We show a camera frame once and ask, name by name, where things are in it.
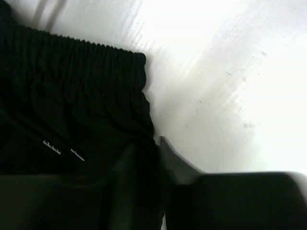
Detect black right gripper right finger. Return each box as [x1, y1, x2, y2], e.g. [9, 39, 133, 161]
[160, 138, 307, 230]

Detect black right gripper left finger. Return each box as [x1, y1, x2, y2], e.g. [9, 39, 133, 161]
[0, 144, 164, 230]

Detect black trousers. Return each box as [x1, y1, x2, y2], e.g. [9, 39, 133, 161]
[0, 1, 155, 174]

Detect white metal clothes rack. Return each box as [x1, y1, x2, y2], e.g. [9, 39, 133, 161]
[31, 0, 67, 32]

